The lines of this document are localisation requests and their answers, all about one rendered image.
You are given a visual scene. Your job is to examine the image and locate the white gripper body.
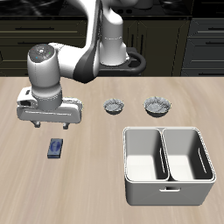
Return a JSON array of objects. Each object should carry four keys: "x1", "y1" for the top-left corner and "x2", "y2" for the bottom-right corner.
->
[{"x1": 16, "y1": 97, "x2": 83, "y2": 124}]

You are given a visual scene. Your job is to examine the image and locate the blue cream cheese box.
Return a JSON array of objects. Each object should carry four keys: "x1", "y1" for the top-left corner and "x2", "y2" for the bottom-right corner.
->
[{"x1": 46, "y1": 137, "x2": 64, "y2": 160}]

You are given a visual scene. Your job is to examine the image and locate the small grey fluted dish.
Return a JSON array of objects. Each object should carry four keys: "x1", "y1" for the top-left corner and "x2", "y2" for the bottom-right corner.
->
[{"x1": 102, "y1": 98, "x2": 125, "y2": 116}]

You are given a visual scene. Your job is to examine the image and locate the large grey fluted dish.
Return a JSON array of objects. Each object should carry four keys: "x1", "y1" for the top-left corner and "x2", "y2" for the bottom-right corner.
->
[{"x1": 143, "y1": 95, "x2": 172, "y2": 118}]

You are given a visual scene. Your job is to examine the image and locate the white two-bin basket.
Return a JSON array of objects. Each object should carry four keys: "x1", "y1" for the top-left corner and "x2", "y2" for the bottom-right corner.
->
[{"x1": 122, "y1": 126, "x2": 217, "y2": 207}]

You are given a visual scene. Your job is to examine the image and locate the dark kitchen cupboards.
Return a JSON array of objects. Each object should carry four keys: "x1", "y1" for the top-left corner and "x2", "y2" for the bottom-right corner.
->
[{"x1": 0, "y1": 0, "x2": 224, "y2": 78}]

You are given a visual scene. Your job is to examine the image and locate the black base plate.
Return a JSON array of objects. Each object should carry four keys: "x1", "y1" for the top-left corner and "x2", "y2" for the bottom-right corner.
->
[{"x1": 99, "y1": 46, "x2": 147, "y2": 74}]

